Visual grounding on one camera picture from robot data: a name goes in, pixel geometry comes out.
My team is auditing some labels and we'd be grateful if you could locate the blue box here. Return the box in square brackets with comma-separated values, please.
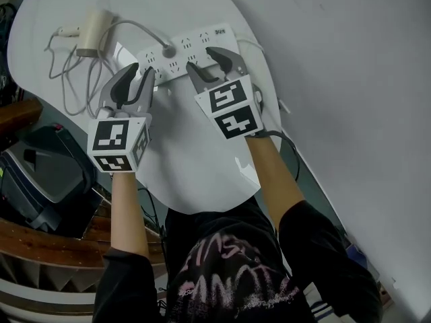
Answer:
[346, 244, 368, 269]

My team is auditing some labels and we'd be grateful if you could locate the black printed sweatshirt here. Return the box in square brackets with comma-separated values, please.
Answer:
[92, 199, 383, 323]

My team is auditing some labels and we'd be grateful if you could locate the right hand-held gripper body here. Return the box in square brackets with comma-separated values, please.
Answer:
[194, 69, 267, 140]

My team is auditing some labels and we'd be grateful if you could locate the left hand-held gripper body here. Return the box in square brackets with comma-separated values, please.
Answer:
[86, 98, 152, 174]

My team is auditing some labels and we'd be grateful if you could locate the black grey equipment case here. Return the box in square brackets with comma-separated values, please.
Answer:
[0, 122, 99, 232]

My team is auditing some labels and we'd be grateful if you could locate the white striped cloth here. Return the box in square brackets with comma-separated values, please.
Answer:
[302, 283, 337, 323]

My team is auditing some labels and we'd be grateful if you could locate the person's left forearm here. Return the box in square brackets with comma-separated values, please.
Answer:
[110, 172, 150, 258]

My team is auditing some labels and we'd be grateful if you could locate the black cable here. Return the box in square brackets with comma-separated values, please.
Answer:
[261, 130, 300, 181]
[137, 186, 169, 316]

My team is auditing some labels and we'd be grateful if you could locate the white power strip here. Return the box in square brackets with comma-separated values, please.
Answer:
[136, 22, 240, 87]

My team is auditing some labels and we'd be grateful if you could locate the white charging cable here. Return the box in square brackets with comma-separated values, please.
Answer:
[44, 18, 168, 118]

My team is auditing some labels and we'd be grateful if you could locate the person's right forearm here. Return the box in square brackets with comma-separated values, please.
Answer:
[244, 135, 306, 230]

